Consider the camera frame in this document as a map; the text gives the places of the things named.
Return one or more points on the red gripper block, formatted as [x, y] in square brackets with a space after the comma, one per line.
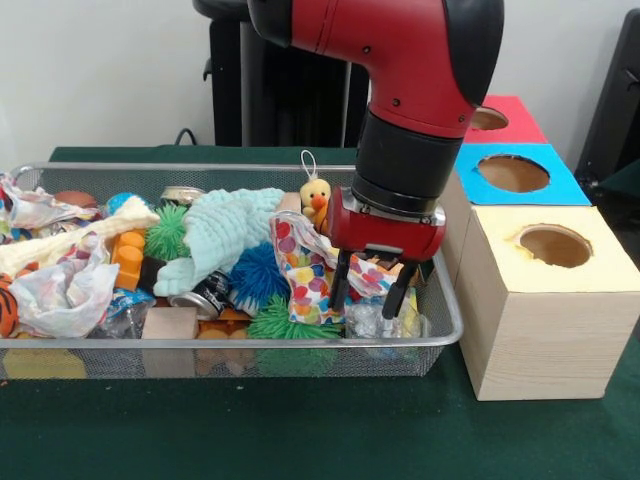
[385, 235]

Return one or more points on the clear plastic bottle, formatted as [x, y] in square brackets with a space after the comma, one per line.
[365, 322]

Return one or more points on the colourful polka-dot cloth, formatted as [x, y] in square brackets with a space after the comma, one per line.
[305, 275]

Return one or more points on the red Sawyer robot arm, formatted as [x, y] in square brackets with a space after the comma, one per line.
[400, 60]

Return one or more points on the wooden box with three holes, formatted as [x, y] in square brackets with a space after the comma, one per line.
[540, 340]

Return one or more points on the shallow clear mesh bin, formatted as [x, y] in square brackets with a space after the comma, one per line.
[200, 360]

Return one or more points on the yellow duck toy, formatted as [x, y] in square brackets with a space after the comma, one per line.
[315, 192]

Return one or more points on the mint green knit cloth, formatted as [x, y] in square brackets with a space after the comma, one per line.
[230, 230]

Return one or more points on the dark green tablecloth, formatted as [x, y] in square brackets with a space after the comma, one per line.
[300, 430]

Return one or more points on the black drink can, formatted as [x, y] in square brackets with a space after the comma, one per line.
[200, 298]

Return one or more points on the green spiky ball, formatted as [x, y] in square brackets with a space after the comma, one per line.
[165, 232]

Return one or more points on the dark green side table cloth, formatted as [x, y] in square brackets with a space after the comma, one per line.
[622, 180]

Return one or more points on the black floor stand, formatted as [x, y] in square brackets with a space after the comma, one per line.
[615, 110]

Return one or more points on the cream cloth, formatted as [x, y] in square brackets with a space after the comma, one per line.
[70, 242]

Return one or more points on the white plastic bag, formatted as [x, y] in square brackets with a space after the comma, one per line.
[65, 295]

